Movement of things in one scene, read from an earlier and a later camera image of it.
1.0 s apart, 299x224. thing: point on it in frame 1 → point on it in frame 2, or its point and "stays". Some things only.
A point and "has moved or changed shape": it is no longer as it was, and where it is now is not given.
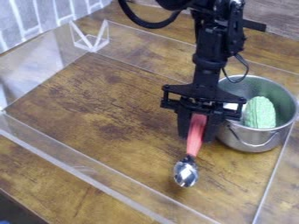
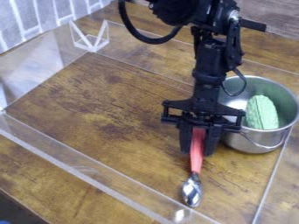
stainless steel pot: x=268 y=113 stays
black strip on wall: x=251 y=24 stays
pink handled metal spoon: x=186 y=170 has moved or changed shape
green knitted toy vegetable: x=258 y=113 stays
